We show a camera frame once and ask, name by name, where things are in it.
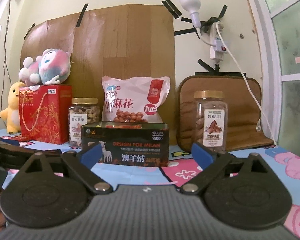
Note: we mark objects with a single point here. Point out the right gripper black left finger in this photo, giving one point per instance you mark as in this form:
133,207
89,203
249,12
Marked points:
55,172

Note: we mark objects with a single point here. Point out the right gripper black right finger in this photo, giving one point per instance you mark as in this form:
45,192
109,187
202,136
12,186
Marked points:
226,173

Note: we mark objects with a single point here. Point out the yellow duck plush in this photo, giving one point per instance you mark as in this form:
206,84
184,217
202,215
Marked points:
11,113

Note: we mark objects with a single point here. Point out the brown seat cushion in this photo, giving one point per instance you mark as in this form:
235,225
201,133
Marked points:
243,112

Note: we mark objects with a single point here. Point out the red gift bag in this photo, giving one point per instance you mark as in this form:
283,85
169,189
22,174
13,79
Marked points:
43,112

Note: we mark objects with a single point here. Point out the blue cartoon pig sheet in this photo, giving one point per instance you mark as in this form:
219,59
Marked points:
181,168

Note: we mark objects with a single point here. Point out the pecan jar gold lid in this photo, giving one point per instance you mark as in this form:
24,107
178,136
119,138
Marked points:
210,120

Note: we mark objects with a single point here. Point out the mixed nuts jar gold lid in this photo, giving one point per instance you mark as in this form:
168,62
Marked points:
82,111

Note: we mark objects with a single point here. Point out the black cardboard box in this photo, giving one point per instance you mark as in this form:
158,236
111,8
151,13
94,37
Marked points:
130,144

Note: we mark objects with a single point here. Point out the pink blue plush toy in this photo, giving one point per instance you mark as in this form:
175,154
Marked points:
53,67

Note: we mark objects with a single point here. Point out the pink snack bag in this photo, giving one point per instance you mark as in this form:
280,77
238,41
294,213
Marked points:
134,100

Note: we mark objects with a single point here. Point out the white power adapter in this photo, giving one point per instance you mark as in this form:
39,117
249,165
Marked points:
217,48

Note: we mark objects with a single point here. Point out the white light bulb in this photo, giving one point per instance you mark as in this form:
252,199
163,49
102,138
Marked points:
192,7

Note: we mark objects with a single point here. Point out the wood-pattern wall board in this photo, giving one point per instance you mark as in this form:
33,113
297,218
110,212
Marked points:
122,42

